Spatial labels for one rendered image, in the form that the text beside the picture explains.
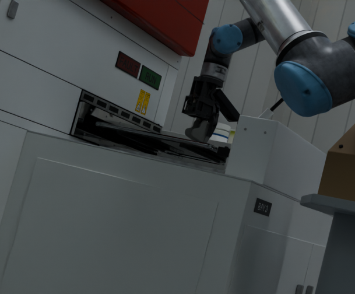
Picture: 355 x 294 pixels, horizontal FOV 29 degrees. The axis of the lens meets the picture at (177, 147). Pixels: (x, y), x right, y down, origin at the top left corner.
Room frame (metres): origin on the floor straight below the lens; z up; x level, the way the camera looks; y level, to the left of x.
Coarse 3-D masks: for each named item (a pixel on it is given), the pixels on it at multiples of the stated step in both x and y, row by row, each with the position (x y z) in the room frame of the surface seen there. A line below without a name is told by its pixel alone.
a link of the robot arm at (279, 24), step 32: (256, 0) 1.34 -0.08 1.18; (288, 0) 1.33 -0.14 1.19; (288, 32) 1.28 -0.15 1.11; (320, 32) 1.26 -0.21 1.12; (288, 64) 1.23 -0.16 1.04; (320, 64) 1.21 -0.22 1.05; (352, 64) 1.21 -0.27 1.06; (288, 96) 1.28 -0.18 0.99; (320, 96) 1.22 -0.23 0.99; (352, 96) 1.24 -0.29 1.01
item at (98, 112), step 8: (80, 104) 1.82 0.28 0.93; (88, 104) 1.84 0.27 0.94; (80, 112) 1.82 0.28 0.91; (88, 112) 1.85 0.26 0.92; (96, 112) 1.88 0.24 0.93; (104, 112) 1.91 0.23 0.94; (80, 120) 1.83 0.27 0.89; (104, 120) 1.92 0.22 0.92; (112, 120) 1.95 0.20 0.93; (120, 120) 1.98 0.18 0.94; (72, 128) 1.82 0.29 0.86; (80, 128) 1.84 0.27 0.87; (136, 128) 2.06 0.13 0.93; (80, 136) 1.85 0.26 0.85; (88, 136) 1.88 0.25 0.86; (96, 136) 1.91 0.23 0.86; (112, 144) 1.98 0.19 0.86; (120, 144) 2.01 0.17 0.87
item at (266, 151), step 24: (240, 120) 1.46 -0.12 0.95; (264, 120) 1.43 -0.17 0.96; (240, 144) 1.46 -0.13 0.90; (264, 144) 1.43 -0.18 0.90; (288, 144) 1.49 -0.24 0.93; (240, 168) 1.45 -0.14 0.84; (264, 168) 1.42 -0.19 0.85; (288, 168) 1.52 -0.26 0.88; (312, 168) 1.66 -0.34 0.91; (288, 192) 1.55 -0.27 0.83; (312, 192) 1.70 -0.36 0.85
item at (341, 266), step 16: (320, 208) 1.37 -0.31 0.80; (336, 208) 1.24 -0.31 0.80; (352, 208) 1.22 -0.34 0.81; (336, 224) 1.34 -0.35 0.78; (352, 224) 1.30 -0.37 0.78; (336, 240) 1.33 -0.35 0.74; (352, 240) 1.30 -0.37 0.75; (336, 256) 1.32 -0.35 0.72; (352, 256) 1.29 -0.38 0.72; (320, 272) 1.37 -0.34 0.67; (336, 272) 1.31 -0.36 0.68; (352, 272) 1.29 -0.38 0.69; (320, 288) 1.34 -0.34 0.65; (336, 288) 1.30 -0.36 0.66; (352, 288) 1.29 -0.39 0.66
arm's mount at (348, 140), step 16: (352, 128) 1.40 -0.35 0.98; (336, 144) 1.37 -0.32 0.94; (352, 144) 1.35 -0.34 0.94; (336, 160) 1.35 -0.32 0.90; (352, 160) 1.32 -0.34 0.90; (336, 176) 1.34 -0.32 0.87; (352, 176) 1.32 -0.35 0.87; (320, 192) 1.36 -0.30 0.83; (336, 192) 1.33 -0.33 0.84; (352, 192) 1.31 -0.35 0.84
